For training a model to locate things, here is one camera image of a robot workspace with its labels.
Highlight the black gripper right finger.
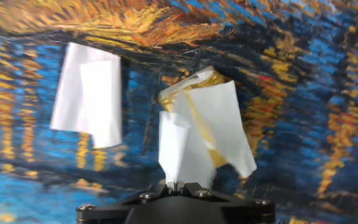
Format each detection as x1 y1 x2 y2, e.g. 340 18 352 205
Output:
175 182 277 224

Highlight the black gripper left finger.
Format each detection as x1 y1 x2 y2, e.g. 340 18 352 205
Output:
75 182 175 224

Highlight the white napkin from pack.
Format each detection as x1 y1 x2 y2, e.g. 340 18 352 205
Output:
158 80 258 190

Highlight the gold tissue pack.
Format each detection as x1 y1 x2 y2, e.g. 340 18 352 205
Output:
158 65 234 169

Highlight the loose white napkin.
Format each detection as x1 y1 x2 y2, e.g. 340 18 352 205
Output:
48 42 124 150

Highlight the starry night painting tablecloth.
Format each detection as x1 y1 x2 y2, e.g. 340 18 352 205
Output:
0 0 358 224

